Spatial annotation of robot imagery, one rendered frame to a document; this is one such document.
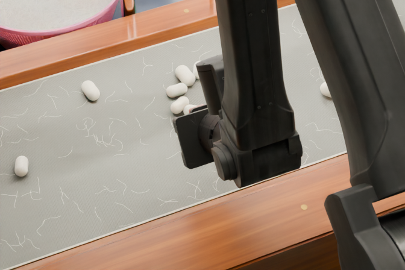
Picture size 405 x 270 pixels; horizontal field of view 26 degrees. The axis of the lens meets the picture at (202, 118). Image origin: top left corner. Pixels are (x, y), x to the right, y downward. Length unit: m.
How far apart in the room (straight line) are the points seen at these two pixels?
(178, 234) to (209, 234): 0.04
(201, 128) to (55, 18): 0.46
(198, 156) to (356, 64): 0.54
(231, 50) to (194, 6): 0.58
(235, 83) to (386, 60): 0.31
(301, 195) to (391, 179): 0.63
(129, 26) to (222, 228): 0.39
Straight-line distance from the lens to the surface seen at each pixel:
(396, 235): 0.52
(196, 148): 1.05
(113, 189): 1.18
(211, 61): 0.96
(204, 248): 1.10
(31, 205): 1.18
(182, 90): 1.27
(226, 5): 0.77
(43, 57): 1.32
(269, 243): 1.10
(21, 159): 1.21
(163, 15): 1.37
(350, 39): 0.54
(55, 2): 1.46
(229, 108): 0.86
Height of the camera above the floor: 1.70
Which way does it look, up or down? 50 degrees down
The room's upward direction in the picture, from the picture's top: straight up
